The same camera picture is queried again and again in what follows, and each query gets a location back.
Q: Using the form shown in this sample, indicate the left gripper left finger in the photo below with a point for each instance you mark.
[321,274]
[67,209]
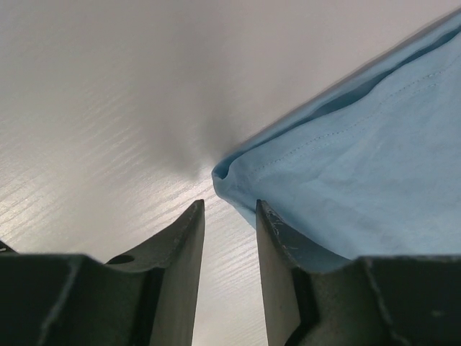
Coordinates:
[144,296]

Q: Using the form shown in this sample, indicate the light blue t shirt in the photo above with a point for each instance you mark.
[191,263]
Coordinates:
[372,167]

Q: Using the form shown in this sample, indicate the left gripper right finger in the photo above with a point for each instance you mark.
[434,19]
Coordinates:
[314,297]

